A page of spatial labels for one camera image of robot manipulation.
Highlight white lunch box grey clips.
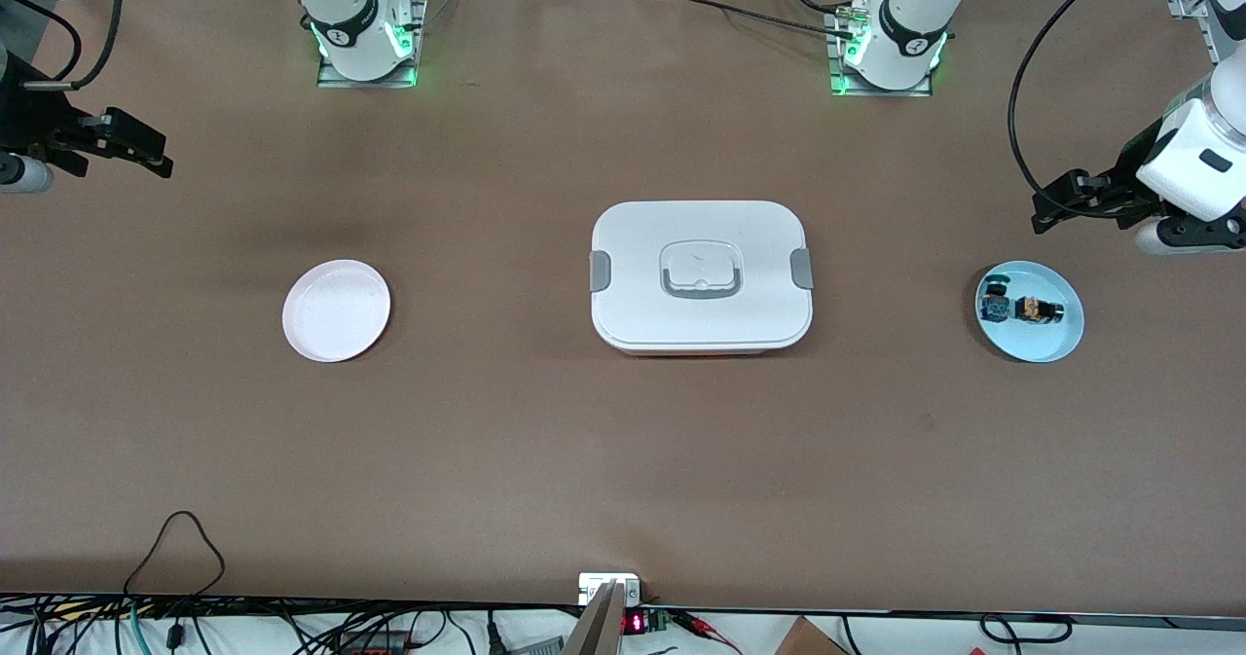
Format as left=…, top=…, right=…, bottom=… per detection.
left=590, top=200, right=814, bottom=356

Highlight light blue round plate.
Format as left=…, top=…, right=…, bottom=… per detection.
left=975, top=261, right=1085, bottom=364

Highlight pink round plate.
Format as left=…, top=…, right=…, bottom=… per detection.
left=282, top=260, right=392, bottom=363

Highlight brown cardboard piece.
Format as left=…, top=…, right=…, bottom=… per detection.
left=774, top=616, right=850, bottom=655

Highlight grey aluminium bar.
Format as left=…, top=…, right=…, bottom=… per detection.
left=563, top=580, right=629, bottom=655

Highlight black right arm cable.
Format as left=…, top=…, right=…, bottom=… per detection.
left=0, top=0, right=125, bottom=91

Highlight green push button switch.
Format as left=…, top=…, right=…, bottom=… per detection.
left=979, top=273, right=1013, bottom=323

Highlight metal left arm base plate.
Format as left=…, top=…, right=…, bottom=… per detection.
left=827, top=5, right=935, bottom=99

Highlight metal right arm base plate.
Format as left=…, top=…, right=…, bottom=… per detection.
left=316, top=0, right=429, bottom=90

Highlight thin black table cable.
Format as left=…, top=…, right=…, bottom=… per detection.
left=670, top=0, right=862, bottom=38

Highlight black looped cable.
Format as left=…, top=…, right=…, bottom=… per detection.
left=124, top=511, right=227, bottom=598

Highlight black coiled cable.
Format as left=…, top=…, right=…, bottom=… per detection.
left=978, top=614, right=1074, bottom=646

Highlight red clip wires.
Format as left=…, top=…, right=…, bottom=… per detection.
left=672, top=611, right=743, bottom=654

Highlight small white bracket block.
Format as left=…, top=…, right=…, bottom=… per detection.
left=578, top=573, right=641, bottom=605

